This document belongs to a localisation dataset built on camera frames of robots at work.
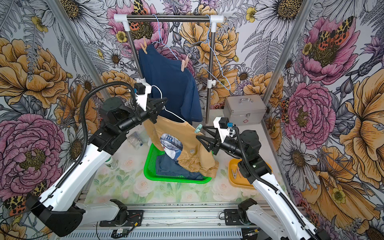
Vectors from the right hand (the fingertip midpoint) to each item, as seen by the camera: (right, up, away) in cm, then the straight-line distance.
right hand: (199, 135), depth 62 cm
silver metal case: (+32, +15, +46) cm, 58 cm away
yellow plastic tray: (+24, -26, +19) cm, 40 cm away
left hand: (-14, +13, -1) cm, 19 cm away
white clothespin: (+21, -24, +25) cm, 41 cm away
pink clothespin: (+14, -12, -9) cm, 21 cm away
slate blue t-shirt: (-19, -19, +25) cm, 36 cm away
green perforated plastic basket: (-27, -22, +22) cm, 41 cm away
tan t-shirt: (-11, -3, +15) cm, 19 cm away
